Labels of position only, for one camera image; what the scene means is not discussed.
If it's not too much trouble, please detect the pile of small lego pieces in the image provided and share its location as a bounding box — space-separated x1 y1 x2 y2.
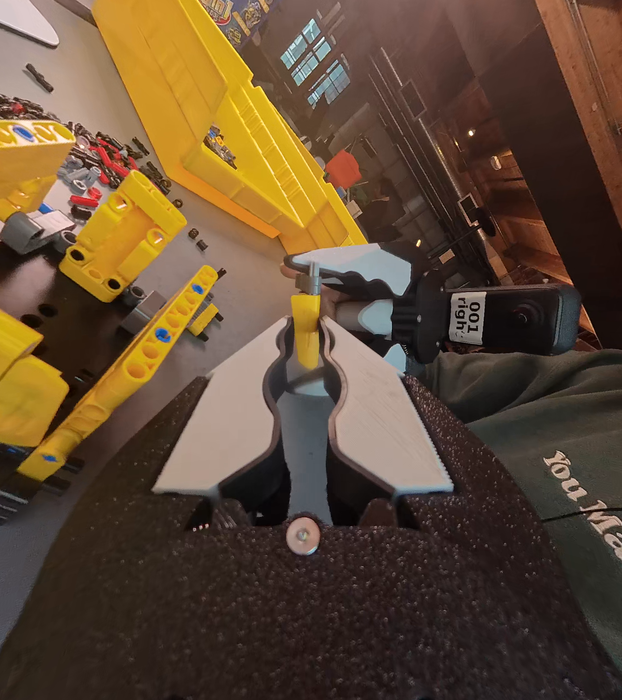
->
0 87 183 219

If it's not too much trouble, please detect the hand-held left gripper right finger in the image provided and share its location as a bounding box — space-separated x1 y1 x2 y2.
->
318 316 455 499

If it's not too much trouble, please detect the heap of grey blue lego parts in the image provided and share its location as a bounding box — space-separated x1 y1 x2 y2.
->
204 126 237 167

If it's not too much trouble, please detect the robot kit box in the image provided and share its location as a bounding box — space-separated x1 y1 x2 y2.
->
198 0 279 49

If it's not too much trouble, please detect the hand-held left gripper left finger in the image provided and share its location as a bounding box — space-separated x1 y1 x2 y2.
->
152 316 293 498

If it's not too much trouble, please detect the yellow lego beam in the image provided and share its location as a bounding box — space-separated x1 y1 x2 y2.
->
290 292 322 368

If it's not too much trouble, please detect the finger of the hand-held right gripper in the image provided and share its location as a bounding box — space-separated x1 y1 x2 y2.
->
337 298 396 335
282 242 414 297

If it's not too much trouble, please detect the dark framed window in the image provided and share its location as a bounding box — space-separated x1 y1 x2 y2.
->
279 18 352 109

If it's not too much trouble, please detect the person's right forearm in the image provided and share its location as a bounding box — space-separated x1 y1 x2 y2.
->
415 350 622 438

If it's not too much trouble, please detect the thin black cord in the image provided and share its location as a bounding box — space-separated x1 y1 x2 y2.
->
542 506 622 522

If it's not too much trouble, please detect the yellow divided parts bin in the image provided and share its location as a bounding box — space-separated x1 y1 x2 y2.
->
92 0 369 247

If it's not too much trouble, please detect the grey ribbed lego subassembly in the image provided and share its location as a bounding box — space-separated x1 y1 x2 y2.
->
188 268 227 342

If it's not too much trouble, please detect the orange fabric item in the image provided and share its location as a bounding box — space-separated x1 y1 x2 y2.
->
324 149 363 187

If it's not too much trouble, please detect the black lego pin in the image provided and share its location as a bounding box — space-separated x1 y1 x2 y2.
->
25 63 55 93

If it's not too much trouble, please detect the yellow lego robot model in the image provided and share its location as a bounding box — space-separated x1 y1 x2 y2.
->
0 119 219 526

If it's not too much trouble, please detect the person's green hoodie torso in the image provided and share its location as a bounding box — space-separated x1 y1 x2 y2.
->
467 383 622 700

